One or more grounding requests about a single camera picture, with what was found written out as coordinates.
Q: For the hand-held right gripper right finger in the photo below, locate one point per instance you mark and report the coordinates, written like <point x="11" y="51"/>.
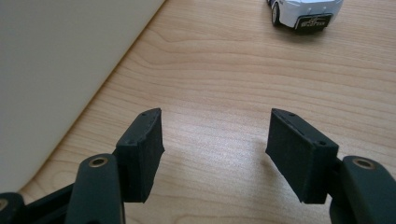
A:
<point x="299" y="155"/>

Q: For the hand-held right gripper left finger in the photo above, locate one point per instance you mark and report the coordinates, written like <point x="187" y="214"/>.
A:
<point x="140" y="158"/>

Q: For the white plastic bin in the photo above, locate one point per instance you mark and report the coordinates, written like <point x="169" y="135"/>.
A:
<point x="53" y="71"/>

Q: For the white toy car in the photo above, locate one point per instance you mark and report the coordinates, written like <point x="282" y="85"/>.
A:
<point x="306" y="11"/>

